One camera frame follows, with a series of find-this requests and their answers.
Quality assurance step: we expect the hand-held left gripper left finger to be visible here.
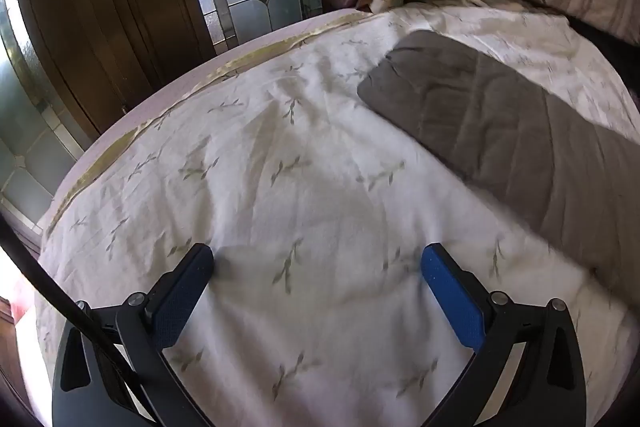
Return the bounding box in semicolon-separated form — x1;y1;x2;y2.
52;243;216;427

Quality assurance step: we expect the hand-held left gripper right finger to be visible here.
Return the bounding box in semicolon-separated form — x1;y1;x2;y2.
420;243;588;427

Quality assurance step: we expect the grey-brown puffer jacket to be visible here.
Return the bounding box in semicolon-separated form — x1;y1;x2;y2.
356;29;640;303

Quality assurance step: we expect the black cable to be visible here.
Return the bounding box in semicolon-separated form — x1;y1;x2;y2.
0;214;171;427

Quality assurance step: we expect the white leaf print bed sheet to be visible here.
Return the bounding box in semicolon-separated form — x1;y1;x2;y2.
35;2;640;427

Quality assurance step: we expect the wooden door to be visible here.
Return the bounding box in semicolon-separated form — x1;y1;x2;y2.
12;0;216;140

